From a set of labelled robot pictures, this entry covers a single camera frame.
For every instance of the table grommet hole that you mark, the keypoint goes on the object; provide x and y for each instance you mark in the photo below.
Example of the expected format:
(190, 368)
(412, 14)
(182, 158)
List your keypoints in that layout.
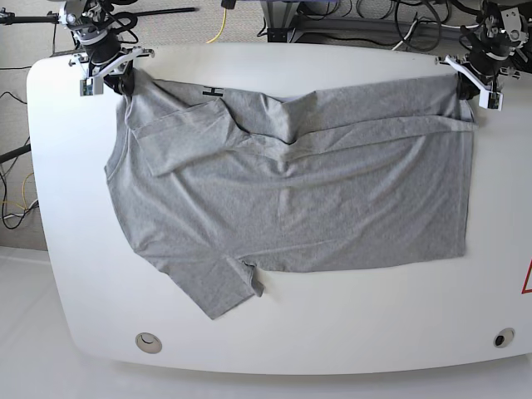
(504, 338)
(148, 343)

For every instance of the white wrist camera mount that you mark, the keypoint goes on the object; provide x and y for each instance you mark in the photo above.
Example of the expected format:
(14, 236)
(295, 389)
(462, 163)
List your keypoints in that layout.
(92, 80)

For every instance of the left table grommet hole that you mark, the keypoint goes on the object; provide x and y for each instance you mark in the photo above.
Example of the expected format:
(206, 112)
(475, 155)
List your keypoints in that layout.
(148, 343)

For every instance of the right table grommet hole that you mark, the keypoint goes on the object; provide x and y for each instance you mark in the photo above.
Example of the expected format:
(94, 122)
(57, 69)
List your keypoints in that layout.
(504, 338)

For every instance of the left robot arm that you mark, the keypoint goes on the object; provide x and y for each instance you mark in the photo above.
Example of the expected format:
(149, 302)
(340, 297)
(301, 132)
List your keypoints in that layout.
(498, 46)

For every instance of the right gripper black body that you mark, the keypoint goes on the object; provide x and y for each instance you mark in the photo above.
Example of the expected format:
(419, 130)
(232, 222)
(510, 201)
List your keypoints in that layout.
(102, 50)

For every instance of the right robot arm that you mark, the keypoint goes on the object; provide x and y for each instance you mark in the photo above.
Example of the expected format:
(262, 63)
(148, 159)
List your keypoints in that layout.
(107, 39)

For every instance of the red triangle warning sticker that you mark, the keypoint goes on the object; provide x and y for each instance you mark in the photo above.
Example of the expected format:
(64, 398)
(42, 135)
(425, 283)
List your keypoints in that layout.
(527, 282)

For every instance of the black tripod stand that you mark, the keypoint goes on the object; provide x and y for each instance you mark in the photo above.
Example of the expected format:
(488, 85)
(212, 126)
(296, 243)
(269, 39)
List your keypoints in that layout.
(33, 18)

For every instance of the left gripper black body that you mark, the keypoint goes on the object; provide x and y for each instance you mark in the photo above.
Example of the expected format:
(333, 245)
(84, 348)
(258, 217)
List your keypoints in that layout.
(489, 63)

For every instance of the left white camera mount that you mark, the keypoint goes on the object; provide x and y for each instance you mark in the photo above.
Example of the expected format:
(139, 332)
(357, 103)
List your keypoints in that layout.
(490, 88)

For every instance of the aluminium frame stand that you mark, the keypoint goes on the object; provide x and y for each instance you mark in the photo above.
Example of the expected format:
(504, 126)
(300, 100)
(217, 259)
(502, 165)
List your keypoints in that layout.
(423, 27)

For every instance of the grey T-shirt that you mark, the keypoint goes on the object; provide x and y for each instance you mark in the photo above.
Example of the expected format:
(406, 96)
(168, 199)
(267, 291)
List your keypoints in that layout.
(211, 184)

